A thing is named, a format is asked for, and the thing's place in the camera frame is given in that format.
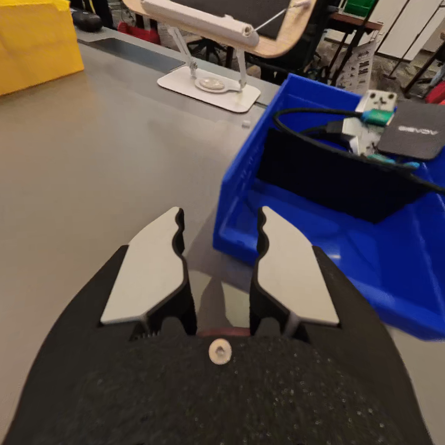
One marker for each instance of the green storage box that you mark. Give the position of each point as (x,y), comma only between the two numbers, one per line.
(361,7)

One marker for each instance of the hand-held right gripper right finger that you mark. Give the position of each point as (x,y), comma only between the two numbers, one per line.
(292,278)

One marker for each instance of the red box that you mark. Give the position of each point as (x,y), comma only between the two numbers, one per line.
(139,33)

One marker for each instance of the white tablet stand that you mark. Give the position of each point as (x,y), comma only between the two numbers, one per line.
(222,97)

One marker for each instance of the wooden side table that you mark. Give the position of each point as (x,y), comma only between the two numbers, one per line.
(354,22)

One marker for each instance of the wood framed black board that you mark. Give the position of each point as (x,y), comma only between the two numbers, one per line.
(243,10)

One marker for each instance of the printed white sheet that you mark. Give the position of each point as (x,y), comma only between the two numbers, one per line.
(358,66)

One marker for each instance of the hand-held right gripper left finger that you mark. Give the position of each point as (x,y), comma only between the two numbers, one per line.
(146,278)

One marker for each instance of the blue storage bin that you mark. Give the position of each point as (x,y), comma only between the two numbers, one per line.
(382,260)

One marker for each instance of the black pouch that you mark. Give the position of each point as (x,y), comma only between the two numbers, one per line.
(88,21)

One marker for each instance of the black bin divider panel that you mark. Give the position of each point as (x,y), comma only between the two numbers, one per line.
(330,180)

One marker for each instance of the black office chair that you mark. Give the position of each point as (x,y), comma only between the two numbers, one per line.
(299,59)

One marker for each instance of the black square adapter hub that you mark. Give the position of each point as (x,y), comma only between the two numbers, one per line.
(410,139)

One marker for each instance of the yellow storage bin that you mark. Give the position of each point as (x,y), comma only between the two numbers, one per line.
(34,52)

